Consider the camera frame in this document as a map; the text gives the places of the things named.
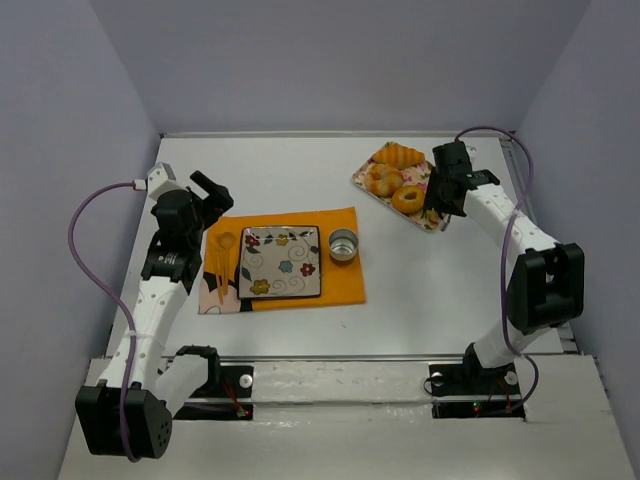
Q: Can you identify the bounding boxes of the metal tongs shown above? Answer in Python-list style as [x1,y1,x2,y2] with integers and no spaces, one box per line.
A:
[437,214,451,232]

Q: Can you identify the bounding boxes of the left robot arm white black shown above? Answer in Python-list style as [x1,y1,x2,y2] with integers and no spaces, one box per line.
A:
[75,163,233,462]

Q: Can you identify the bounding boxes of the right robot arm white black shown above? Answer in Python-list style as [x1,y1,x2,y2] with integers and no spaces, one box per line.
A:
[424,141,585,385]

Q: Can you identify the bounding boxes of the striped croissant bread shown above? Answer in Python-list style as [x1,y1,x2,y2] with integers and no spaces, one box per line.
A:
[372,142,426,170]

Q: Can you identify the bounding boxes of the twisted round bread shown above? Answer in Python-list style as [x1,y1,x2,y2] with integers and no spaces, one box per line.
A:
[364,164,404,198]

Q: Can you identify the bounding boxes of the wooden spoon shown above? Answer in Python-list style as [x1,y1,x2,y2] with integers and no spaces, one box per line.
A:
[216,231,236,296]

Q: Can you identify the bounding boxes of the golden bagel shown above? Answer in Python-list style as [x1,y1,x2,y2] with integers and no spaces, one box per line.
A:
[391,185,425,215]

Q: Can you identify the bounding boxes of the square floral ceramic plate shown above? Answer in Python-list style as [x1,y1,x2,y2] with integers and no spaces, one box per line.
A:
[237,225,322,300]

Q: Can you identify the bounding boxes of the small metal cup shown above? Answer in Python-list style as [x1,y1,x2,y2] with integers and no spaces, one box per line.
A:
[328,228,359,263]

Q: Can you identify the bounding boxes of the orange cartoon placemat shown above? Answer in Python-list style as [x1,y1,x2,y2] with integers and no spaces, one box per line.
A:
[198,207,366,315]

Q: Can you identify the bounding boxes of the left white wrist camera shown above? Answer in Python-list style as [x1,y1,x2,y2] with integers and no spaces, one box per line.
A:
[146,162,184,201]

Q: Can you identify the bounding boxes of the aluminium table rail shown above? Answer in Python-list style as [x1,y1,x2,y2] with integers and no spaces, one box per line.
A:
[158,129,516,142]

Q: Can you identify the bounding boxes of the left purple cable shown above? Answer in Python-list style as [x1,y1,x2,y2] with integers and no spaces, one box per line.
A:
[67,180,147,464]

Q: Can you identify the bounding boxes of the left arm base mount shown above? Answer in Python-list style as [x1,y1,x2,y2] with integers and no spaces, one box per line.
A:
[174,364,254,421]

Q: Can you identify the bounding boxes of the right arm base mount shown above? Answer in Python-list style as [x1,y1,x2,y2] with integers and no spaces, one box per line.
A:
[423,363,525,419]

